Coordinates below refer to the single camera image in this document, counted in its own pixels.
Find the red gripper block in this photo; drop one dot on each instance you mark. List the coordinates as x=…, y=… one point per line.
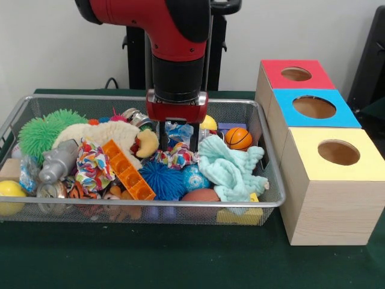
x=177, y=113

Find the small colourful knotted cloth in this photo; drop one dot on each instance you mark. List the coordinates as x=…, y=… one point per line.
x=179, y=158

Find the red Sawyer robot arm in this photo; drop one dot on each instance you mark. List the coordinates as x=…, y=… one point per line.
x=168, y=30

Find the wooden box with three holes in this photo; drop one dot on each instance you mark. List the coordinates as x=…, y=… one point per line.
x=331, y=210

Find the yellow ball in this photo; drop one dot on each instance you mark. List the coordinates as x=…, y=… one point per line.
x=210, y=123
x=10, y=189

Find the blue spiky rubber ball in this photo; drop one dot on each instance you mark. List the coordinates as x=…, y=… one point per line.
x=161, y=180

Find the mint green cloth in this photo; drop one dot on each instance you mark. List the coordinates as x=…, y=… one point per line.
x=225, y=168

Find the orange mini basketball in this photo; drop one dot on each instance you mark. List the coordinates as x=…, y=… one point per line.
x=238, y=138

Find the orange plastic compartment tray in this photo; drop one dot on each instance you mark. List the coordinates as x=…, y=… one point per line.
x=129, y=174

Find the cream fluffy cloth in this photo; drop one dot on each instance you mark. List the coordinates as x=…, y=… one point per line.
x=102, y=131

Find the large colourful patterned cloth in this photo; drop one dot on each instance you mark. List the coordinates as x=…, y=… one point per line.
x=93, y=168

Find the dark green tablecloth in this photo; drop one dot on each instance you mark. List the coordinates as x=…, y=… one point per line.
x=180, y=256

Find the silver toy robot figure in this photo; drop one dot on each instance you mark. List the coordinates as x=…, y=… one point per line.
x=57, y=162

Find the green spiky rubber ball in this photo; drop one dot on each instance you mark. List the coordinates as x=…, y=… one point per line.
x=37, y=137

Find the black chair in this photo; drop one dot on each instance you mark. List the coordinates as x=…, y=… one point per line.
x=370, y=66

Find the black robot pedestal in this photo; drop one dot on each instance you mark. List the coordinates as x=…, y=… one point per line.
x=135, y=60

